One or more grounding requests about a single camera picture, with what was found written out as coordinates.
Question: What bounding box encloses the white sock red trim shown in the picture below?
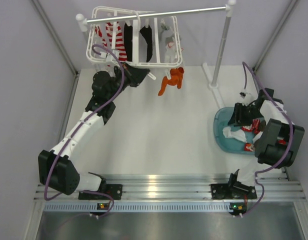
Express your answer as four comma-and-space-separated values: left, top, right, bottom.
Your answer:
164, 41, 177, 64

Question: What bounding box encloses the orange sock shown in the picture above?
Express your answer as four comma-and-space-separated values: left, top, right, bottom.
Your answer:
168, 67, 185, 89
158, 76, 179, 96
243, 142, 255, 152

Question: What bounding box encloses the white plastic sock hanger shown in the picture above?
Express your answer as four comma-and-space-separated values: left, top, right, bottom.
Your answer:
76, 6, 184, 70

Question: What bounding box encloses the black sock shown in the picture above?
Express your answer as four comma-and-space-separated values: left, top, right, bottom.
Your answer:
123, 23, 133, 62
139, 26, 153, 63

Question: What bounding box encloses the white sock in basin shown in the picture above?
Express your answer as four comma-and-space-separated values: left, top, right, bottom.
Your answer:
222, 126, 247, 143

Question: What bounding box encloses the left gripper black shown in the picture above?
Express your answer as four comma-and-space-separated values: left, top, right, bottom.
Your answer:
106, 61, 150, 101

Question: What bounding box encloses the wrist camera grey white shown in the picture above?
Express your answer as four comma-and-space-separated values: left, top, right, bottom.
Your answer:
100, 49, 120, 67
239, 88, 255, 107

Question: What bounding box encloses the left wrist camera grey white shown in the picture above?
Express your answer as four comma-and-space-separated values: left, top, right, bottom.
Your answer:
100, 49, 120, 67

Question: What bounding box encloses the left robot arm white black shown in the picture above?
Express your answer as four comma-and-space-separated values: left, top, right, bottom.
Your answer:
38, 63, 150, 199

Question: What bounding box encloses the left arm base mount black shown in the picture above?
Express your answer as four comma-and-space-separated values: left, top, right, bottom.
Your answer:
104, 184, 123, 200

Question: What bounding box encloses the slotted grey cable duct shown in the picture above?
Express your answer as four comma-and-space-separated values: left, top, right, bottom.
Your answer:
43, 201, 248, 213

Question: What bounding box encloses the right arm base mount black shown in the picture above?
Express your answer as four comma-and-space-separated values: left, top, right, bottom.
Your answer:
210, 183, 257, 200

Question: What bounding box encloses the red white striped sock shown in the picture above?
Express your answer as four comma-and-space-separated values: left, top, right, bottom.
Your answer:
95, 26, 108, 48
105, 22, 128, 62

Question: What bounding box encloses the aluminium mounting rail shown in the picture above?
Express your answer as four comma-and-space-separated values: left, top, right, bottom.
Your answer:
33, 173, 307, 202

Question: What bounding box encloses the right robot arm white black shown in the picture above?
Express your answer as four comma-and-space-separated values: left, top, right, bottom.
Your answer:
228, 88, 305, 180

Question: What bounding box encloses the white hanger clip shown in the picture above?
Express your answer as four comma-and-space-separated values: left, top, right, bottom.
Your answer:
147, 72, 157, 81

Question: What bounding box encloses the grey sock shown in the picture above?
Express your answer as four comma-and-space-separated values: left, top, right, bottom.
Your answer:
158, 22, 175, 45

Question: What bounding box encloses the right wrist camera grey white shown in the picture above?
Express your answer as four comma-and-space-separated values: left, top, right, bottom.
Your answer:
239, 88, 255, 107

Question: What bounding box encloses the brown sock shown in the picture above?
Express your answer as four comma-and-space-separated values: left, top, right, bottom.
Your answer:
258, 120, 266, 132

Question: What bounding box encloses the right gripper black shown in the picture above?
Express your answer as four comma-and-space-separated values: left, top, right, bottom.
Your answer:
228, 102, 264, 127

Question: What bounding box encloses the silver metal clothes rack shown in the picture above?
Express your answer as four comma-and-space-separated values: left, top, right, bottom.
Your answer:
76, 0, 236, 89

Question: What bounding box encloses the red white patterned sock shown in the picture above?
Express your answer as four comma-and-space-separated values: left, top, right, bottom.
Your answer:
241, 118, 261, 135

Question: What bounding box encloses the blue plastic basin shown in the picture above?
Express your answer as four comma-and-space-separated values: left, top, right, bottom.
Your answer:
213, 107, 264, 155

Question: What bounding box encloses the red sock in basin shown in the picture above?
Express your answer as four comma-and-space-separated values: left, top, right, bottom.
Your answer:
278, 139, 287, 145

